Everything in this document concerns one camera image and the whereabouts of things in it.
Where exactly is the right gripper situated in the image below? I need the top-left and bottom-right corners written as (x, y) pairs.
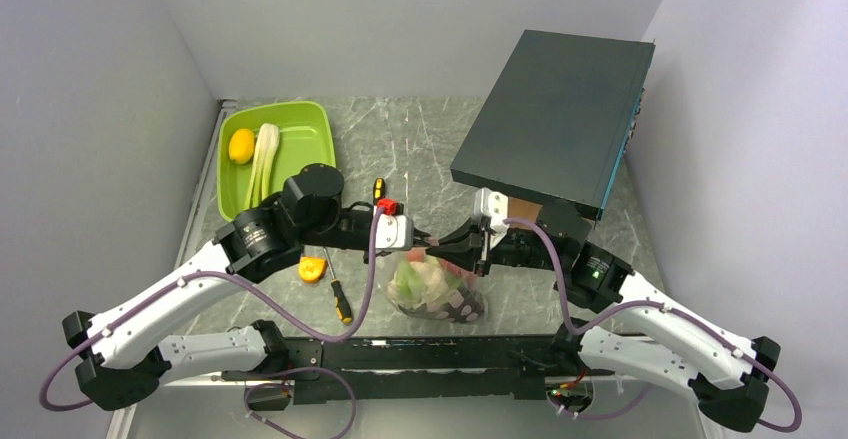
top-left (426, 217), bottom-right (565, 277)

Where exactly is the white cauliflower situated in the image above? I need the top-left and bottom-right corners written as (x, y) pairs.
top-left (389, 258), bottom-right (464, 308)

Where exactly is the clear zip top bag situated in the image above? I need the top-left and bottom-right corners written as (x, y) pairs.
top-left (377, 247), bottom-right (487, 324)

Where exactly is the green cabbage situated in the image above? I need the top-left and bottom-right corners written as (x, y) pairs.
top-left (393, 264), bottom-right (426, 303)

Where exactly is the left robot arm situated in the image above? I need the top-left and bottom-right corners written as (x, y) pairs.
top-left (63, 164), bottom-right (413, 411)

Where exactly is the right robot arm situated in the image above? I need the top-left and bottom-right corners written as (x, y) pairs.
top-left (423, 201), bottom-right (786, 433)

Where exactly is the black yellow screwdriver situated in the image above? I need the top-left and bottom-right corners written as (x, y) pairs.
top-left (322, 247), bottom-right (353, 324)
top-left (372, 177), bottom-right (385, 204)

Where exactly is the orange tape measure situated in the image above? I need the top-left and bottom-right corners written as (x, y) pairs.
top-left (297, 256), bottom-right (328, 284)

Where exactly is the wooden block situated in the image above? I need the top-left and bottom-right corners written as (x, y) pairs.
top-left (508, 197), bottom-right (542, 223)

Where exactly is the green plastic tray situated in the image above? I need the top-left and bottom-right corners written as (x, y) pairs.
top-left (216, 101), bottom-right (336, 221)

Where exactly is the celery stalk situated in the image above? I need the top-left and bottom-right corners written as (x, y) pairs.
top-left (243, 123), bottom-right (280, 209)

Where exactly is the yellow lemon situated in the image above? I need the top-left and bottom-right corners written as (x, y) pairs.
top-left (227, 128), bottom-right (256, 165)

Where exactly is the dark grey box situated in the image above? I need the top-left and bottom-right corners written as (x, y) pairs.
top-left (449, 30), bottom-right (656, 221)

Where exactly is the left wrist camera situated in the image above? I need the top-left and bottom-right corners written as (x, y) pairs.
top-left (376, 198), bottom-right (414, 252)

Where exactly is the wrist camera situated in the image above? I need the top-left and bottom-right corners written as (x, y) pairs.
top-left (471, 188), bottom-right (509, 249)
top-left (376, 198), bottom-right (414, 252)

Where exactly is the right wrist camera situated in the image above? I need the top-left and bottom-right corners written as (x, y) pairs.
top-left (471, 188), bottom-right (509, 249)

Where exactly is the aluminium frame rail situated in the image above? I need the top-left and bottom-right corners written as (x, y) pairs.
top-left (174, 99), bottom-right (238, 269)

